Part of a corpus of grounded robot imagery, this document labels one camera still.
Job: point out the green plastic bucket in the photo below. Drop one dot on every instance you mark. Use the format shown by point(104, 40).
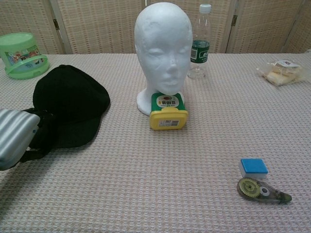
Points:
point(19, 55)

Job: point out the bamboo folding screen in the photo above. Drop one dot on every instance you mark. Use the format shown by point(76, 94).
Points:
point(97, 24)

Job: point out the blue white eraser block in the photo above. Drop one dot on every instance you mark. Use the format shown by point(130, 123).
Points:
point(253, 166)

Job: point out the clear water bottle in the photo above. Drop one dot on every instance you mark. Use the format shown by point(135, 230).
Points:
point(200, 51)

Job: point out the green yellow plastic box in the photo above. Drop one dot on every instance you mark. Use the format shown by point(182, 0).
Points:
point(167, 114)

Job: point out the black baseball cap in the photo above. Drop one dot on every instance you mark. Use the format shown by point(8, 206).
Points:
point(73, 102)

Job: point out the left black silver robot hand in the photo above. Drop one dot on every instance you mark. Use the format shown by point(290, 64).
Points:
point(14, 136)

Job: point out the woven beige tablecloth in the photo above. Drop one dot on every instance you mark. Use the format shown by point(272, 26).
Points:
point(155, 170)

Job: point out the white foam mannequin head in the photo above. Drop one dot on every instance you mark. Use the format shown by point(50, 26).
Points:
point(160, 43)

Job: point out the packaged bread snack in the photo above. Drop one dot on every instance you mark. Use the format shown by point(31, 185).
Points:
point(280, 74)

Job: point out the correction tape dispenser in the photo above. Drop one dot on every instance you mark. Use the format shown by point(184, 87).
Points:
point(252, 190)

